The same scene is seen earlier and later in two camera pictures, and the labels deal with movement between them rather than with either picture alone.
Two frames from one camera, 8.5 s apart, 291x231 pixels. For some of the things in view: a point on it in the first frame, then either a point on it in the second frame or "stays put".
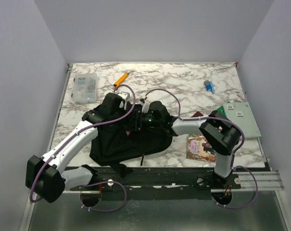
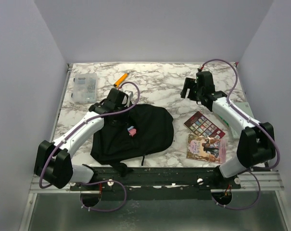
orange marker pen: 120,80 stays put
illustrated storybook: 195,149 stays put
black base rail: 157,183 stays put
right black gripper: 136,123 to 190,83
